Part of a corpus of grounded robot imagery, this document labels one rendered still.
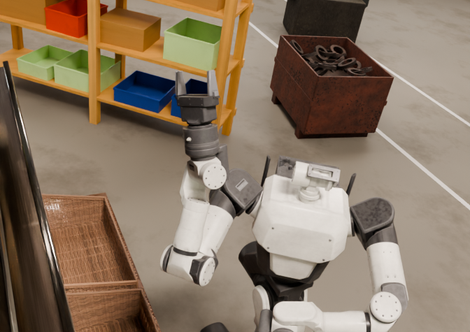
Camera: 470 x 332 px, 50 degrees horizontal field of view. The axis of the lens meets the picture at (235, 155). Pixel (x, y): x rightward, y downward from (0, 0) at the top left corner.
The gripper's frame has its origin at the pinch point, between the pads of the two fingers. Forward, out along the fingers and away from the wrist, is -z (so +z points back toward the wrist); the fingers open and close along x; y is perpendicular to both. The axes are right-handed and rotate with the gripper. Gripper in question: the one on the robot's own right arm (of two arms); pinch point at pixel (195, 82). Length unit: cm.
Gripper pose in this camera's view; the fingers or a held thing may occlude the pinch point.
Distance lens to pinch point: 126.9
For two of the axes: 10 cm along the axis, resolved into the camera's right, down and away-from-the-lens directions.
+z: 0.8, 9.7, 2.4
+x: 7.9, 0.8, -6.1
